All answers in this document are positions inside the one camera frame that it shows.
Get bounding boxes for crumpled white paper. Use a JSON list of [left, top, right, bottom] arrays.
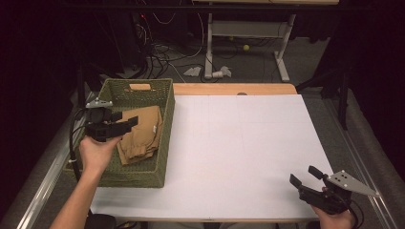
[[182, 66, 203, 77], [211, 65, 233, 79]]

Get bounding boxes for hand-held gripper black cable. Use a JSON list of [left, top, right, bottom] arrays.
[[68, 107, 94, 218], [348, 198, 366, 229]]

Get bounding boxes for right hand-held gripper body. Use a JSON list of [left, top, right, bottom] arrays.
[[297, 170, 380, 215]]

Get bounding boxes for green woven basket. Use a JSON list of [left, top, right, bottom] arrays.
[[62, 77, 177, 189]]

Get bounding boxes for right hand-held gripper black cable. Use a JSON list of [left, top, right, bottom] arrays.
[[348, 198, 366, 229]]

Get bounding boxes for black metal stand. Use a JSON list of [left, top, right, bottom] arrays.
[[74, 61, 108, 121], [295, 67, 352, 131]]

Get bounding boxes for person's right hand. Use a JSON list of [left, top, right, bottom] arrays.
[[309, 186, 356, 229]]

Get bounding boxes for white desk frame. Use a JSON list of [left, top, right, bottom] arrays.
[[191, 0, 340, 83]]

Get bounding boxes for white table mat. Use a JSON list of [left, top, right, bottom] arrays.
[[90, 94, 334, 221]]

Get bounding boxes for left hand-held gripper black cable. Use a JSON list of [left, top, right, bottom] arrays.
[[68, 107, 94, 218]]

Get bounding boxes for person's left hand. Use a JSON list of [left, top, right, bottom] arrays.
[[78, 135, 124, 179]]

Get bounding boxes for silver metal rail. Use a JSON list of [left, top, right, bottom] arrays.
[[15, 91, 98, 229], [320, 96, 397, 229]]

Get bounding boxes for wooden table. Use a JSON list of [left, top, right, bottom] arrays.
[[172, 83, 298, 95]]

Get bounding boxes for tangle of floor cables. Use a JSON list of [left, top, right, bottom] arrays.
[[132, 10, 224, 84]]

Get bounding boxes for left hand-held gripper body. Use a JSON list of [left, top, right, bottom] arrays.
[[84, 98, 131, 143]]

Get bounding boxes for tan pants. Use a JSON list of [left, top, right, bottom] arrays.
[[116, 105, 164, 166]]

